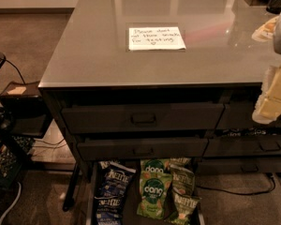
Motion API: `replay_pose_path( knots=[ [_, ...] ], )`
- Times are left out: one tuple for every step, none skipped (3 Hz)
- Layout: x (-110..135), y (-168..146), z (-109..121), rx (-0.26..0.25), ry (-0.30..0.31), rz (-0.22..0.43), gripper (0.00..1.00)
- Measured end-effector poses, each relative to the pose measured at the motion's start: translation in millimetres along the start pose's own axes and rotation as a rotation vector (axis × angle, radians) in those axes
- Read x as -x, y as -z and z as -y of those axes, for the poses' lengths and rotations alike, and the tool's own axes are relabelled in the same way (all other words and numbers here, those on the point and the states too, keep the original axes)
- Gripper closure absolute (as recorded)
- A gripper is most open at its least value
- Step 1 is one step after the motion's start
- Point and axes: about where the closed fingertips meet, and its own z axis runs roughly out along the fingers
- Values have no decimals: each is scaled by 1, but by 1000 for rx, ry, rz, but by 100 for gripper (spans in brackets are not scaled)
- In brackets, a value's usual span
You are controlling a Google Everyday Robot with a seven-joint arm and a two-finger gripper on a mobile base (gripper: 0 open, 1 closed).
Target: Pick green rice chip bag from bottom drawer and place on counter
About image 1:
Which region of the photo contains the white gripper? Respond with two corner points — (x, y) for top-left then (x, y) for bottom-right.
(252, 15), (281, 125)

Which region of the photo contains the green dang chip bag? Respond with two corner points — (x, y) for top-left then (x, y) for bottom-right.
(137, 171), (172, 219)
(140, 158), (170, 173)

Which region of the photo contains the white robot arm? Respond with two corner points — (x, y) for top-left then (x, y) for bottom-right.
(252, 12), (281, 125)

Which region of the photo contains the top right drawer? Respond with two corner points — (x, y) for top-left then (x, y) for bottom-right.
(216, 102), (281, 129)

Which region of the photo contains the middle right drawer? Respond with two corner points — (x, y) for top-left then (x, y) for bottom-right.
(203, 135), (281, 158)

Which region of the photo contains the top left drawer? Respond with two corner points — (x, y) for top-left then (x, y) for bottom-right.
(62, 102), (224, 134)

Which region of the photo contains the middle left drawer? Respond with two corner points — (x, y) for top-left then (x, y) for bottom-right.
(78, 137), (208, 160)

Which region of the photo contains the upper green Kettle chip bag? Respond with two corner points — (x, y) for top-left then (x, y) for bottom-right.
(170, 164), (195, 195)

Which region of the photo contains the green kettle chip bag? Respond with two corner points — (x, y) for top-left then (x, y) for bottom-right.
(170, 164), (195, 195)
(165, 188), (200, 225)

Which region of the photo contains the dark grey drawer cabinet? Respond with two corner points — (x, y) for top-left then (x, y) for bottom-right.
(37, 0), (281, 213)

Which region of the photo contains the lower green Kettle chip bag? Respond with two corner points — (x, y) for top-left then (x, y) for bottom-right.
(165, 188), (200, 225)

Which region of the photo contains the upper blue Kettle chip bag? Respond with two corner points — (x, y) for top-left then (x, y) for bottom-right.
(98, 162), (136, 198)

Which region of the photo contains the blue kettle chip bag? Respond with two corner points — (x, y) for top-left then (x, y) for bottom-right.
(96, 196), (123, 225)
(99, 161), (113, 170)
(98, 162), (136, 198)

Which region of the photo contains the rear blue Kettle chip bag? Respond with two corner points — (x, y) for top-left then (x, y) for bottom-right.
(99, 161), (113, 170)

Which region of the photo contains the open bottom drawer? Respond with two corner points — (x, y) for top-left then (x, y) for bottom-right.
(85, 160), (206, 225)

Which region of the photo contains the lower blue Kettle chip bag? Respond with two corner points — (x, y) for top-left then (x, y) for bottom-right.
(96, 196), (123, 225)

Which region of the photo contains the white handwritten paper note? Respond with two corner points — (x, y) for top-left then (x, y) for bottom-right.
(128, 27), (185, 51)

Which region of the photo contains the black box with label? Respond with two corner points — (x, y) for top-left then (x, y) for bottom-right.
(0, 82), (52, 138)

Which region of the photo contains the black crate with items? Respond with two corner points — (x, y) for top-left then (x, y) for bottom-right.
(0, 136), (35, 188)

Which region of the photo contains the black cable on floor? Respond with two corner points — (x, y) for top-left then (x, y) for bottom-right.
(195, 172), (281, 204)

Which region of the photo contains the white cable on floor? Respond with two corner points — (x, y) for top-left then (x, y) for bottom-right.
(0, 181), (22, 225)

